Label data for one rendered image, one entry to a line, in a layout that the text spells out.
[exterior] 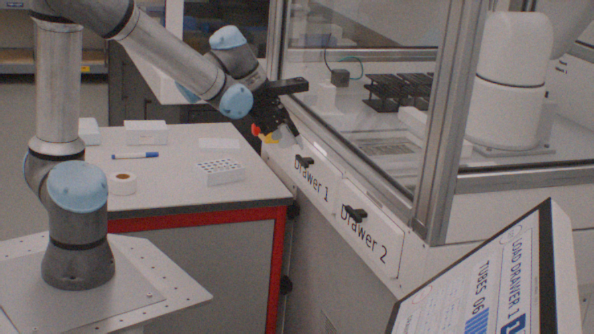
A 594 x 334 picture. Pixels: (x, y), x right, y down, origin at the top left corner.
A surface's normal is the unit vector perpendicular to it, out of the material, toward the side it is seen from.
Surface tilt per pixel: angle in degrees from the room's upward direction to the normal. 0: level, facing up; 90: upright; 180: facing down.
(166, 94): 90
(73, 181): 10
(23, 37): 90
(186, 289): 0
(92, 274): 75
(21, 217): 0
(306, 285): 90
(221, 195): 0
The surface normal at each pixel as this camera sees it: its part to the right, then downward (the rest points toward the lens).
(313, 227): -0.93, 0.06
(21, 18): 0.33, 0.38
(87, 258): 0.53, 0.12
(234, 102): 0.56, 0.40
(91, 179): 0.19, -0.84
